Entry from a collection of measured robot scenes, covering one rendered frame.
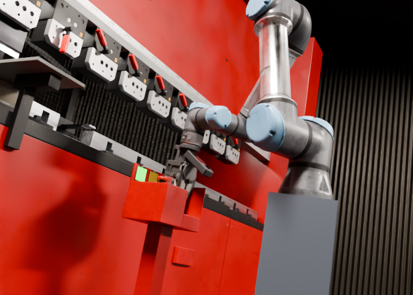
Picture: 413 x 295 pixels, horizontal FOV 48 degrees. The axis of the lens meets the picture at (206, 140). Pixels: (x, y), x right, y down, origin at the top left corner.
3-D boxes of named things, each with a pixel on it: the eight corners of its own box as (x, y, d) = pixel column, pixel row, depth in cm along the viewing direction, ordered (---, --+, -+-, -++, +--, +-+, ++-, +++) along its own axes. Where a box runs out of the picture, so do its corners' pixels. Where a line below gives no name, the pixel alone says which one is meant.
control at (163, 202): (160, 222, 139) (171, 163, 143) (121, 217, 148) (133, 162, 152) (198, 232, 154) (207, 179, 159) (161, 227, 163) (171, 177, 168)
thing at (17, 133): (30, 147, 122) (51, 71, 127) (-6, 145, 129) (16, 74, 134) (42, 151, 125) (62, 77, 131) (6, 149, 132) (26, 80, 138)
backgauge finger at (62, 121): (81, 125, 177) (84, 113, 178) (34, 125, 189) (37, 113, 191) (101, 135, 187) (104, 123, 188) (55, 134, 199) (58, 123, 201)
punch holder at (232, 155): (227, 158, 269) (232, 131, 273) (214, 157, 273) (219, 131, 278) (238, 165, 282) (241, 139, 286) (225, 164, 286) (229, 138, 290)
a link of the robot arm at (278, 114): (314, 152, 123) (303, -5, 147) (273, 136, 115) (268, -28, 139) (281, 166, 132) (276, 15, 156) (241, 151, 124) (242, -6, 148)
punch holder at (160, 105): (149, 107, 203) (157, 72, 207) (134, 107, 207) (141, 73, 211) (168, 118, 215) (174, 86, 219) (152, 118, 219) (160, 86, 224)
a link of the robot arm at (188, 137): (208, 139, 163) (194, 131, 157) (204, 151, 162) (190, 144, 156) (190, 137, 167) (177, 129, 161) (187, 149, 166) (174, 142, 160)
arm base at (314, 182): (332, 209, 134) (335, 176, 137) (332, 200, 120) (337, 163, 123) (279, 203, 138) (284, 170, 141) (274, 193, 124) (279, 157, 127)
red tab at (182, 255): (176, 263, 201) (179, 246, 203) (172, 262, 202) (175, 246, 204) (193, 266, 214) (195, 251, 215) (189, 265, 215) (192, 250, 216)
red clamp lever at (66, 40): (63, 51, 154) (70, 24, 156) (55, 51, 156) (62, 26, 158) (67, 53, 155) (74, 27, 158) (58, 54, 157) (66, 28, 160)
